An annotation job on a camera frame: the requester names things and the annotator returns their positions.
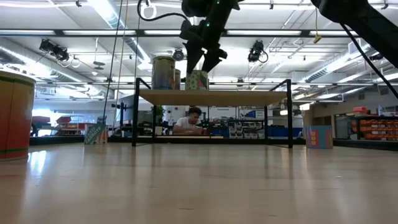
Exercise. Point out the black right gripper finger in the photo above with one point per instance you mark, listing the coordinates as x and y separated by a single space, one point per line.
213 59
193 56

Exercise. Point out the green polka dot can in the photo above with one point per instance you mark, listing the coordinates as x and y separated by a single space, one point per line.
197 82

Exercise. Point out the peaches can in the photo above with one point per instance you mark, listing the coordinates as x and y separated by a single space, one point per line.
178 79

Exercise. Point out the teal can with orange slices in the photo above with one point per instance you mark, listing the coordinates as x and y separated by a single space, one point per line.
163 74

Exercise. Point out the carrots can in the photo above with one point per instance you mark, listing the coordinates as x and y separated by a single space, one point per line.
94 135

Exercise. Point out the pink and blue can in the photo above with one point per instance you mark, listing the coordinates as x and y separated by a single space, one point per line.
318 137

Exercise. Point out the orange red can green stripes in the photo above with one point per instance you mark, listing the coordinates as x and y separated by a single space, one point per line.
15 118

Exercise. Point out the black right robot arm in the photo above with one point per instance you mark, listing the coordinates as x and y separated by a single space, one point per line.
367 21

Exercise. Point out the wooden shelf with black legs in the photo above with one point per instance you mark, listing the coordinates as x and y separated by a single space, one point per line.
217 98

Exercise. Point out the person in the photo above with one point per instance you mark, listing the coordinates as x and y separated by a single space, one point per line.
186 123

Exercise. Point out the red tool cart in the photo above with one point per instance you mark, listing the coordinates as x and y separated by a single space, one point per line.
66 124

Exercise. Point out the rack with orange bins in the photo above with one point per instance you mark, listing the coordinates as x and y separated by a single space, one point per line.
371 127

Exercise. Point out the black overhead camera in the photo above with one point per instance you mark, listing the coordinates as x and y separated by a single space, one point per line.
256 51

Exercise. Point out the black overhead frame bar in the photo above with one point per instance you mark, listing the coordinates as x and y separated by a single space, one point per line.
140 32

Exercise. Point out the black aluminium table frame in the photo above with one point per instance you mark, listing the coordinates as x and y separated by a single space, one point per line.
56 140

